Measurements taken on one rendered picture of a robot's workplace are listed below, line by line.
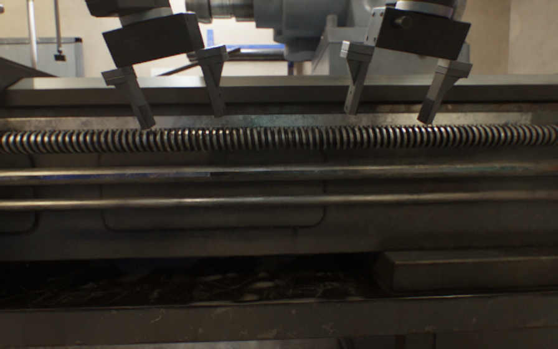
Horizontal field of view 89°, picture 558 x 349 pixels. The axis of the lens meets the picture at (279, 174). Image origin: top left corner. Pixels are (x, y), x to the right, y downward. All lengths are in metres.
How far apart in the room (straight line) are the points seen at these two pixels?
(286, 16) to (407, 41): 0.43
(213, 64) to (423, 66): 0.50
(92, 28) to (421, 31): 4.43
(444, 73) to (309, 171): 0.26
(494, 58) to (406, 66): 4.27
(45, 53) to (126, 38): 4.39
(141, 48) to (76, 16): 4.36
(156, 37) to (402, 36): 0.34
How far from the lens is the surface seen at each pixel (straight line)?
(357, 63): 0.47
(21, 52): 5.06
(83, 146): 0.60
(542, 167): 0.71
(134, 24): 0.49
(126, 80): 0.53
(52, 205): 0.65
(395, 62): 0.76
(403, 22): 0.44
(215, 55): 0.46
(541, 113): 0.84
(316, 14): 0.84
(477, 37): 4.95
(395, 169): 0.56
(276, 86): 0.59
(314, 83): 0.60
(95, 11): 0.44
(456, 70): 0.53
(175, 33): 0.46
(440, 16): 0.49
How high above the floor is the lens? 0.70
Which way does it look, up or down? 5 degrees down
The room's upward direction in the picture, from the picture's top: 1 degrees counter-clockwise
